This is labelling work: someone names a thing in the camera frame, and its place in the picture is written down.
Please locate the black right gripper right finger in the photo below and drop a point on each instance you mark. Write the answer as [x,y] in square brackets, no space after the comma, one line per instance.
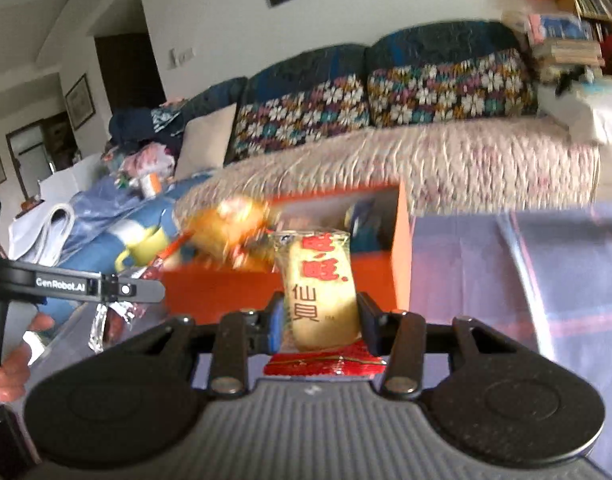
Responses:
[402,338]

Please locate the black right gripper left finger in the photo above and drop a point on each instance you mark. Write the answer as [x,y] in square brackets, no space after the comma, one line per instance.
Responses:
[239,336]

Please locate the white red rice cracker pack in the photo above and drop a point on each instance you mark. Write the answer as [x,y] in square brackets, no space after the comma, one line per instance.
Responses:
[319,292]

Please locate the yellow chips bag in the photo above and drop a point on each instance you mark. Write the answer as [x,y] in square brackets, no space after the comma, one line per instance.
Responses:
[234,234]

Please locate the person's left hand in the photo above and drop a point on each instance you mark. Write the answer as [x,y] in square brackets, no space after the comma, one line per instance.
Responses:
[14,373]

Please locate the red flat snack packet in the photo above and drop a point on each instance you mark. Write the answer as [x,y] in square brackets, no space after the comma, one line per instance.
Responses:
[354,360]

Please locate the orange cardboard box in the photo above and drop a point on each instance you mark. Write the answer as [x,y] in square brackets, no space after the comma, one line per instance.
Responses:
[379,265]

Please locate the clear red candy wrapper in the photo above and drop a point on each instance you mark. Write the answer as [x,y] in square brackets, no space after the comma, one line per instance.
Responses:
[111,322]

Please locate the navy blue snack pouch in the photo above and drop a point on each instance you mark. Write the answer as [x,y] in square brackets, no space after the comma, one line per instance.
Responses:
[363,221]

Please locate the yellow-green mug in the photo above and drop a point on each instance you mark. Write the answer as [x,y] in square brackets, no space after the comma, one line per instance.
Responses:
[143,249]

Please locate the beige plain pillow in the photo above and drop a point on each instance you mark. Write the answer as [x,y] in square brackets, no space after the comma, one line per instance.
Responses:
[205,142]

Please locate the left floral cushion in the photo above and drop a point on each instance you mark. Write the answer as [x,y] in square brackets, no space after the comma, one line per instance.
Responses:
[332,108]

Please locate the floral cushion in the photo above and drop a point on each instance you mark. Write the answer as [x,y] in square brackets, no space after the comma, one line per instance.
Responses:
[494,85]
[332,108]

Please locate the quilted sofa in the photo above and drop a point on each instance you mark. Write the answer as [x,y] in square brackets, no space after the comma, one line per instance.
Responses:
[488,164]

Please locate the right floral cushion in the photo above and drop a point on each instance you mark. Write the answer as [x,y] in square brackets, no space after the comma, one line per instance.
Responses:
[494,85]

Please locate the stack of books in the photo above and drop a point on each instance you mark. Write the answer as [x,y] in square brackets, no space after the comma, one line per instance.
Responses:
[554,57]

